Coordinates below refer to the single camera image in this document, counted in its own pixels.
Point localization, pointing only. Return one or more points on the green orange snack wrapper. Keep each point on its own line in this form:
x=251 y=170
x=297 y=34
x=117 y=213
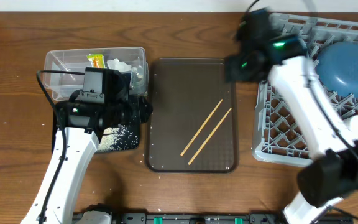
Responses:
x=97 y=60

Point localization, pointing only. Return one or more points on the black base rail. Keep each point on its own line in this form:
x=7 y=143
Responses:
x=141 y=218

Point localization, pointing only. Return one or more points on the dark blue plate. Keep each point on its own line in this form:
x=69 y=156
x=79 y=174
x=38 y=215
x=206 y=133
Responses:
x=338 y=68

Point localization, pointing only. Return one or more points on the clear plastic bin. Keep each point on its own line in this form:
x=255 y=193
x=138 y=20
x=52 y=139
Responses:
x=74 y=60

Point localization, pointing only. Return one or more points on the white napkin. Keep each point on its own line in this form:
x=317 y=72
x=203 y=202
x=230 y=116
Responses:
x=119 y=66

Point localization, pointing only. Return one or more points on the black plastic bin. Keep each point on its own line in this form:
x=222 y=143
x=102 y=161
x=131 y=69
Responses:
x=116 y=124

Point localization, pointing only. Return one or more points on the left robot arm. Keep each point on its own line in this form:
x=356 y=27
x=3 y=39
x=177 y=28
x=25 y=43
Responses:
x=73 y=150

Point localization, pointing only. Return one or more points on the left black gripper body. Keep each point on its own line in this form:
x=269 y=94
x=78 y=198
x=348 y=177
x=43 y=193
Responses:
x=134 y=112

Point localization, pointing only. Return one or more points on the spilled white rice pile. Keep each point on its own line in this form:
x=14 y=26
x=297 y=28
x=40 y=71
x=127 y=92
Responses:
x=120 y=138

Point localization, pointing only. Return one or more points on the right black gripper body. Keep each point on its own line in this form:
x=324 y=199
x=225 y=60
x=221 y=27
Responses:
x=240 y=70

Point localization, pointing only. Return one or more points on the brown serving tray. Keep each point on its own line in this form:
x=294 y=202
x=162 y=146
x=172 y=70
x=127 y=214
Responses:
x=184 y=92

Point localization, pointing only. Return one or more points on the wooden chopstick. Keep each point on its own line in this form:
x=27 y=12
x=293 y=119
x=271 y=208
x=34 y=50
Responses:
x=209 y=137
x=201 y=128

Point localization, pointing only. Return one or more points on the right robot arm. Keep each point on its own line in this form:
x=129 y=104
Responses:
x=283 y=61

